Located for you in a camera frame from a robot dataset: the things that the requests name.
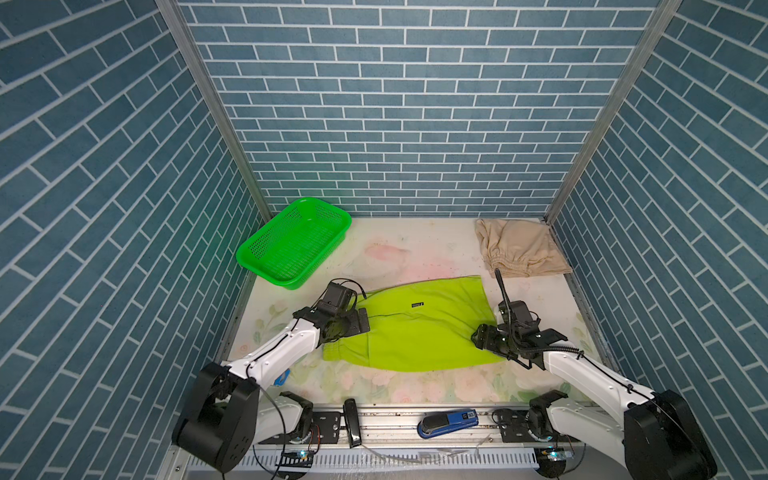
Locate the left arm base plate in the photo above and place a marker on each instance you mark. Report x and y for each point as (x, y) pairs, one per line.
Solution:
(324, 427)

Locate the beige drawstring shorts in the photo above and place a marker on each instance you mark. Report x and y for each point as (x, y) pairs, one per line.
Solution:
(520, 248)

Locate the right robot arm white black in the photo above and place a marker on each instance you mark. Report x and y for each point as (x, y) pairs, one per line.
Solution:
(653, 434)

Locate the black remote-like device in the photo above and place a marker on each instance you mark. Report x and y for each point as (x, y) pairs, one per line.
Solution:
(352, 423)

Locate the green plastic basket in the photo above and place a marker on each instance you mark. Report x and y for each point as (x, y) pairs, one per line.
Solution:
(288, 249)

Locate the lime green shorts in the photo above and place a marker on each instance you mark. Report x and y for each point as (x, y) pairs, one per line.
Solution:
(420, 327)

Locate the left circuit board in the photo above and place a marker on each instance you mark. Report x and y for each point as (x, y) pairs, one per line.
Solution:
(302, 459)

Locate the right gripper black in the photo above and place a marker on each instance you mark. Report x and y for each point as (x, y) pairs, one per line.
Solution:
(484, 337)

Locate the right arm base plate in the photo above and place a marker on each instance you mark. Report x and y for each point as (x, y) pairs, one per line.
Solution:
(516, 427)

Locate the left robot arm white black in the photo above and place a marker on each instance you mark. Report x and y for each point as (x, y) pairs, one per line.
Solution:
(229, 410)

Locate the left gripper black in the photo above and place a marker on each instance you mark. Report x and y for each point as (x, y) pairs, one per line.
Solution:
(356, 326)

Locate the right circuit board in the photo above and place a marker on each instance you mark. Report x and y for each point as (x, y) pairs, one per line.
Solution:
(552, 463)

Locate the white blue paper card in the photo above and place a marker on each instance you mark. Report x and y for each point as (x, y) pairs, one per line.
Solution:
(281, 379)

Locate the circuit board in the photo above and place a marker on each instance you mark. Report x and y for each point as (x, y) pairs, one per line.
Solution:
(302, 459)
(552, 463)

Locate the blue black stapler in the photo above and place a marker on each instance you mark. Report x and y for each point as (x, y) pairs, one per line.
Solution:
(442, 423)

